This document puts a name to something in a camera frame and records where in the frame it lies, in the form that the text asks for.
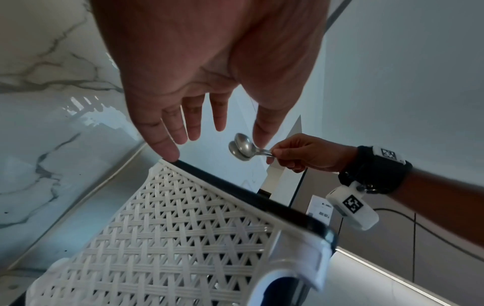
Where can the person's right hand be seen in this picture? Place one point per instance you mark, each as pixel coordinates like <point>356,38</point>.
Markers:
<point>310,152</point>

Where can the person's left hand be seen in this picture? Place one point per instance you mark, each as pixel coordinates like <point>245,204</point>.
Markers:
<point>211,44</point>

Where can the steel tablespoon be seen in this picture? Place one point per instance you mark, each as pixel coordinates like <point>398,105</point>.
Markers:
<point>245,143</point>

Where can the small steel teaspoon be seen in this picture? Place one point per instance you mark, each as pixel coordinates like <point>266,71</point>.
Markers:
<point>236,154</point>

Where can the white and black dish rack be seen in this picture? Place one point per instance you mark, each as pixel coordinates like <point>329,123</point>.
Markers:
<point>170,233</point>

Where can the person's right forearm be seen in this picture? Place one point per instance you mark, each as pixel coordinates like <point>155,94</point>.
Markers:
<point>442,203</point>

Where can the white paper label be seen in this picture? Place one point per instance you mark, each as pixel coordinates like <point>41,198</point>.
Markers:
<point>319,209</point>

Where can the black right wristband white markers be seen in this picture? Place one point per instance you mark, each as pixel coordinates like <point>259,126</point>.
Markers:
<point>378,173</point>

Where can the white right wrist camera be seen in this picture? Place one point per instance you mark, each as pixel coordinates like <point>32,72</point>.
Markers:
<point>351,206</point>

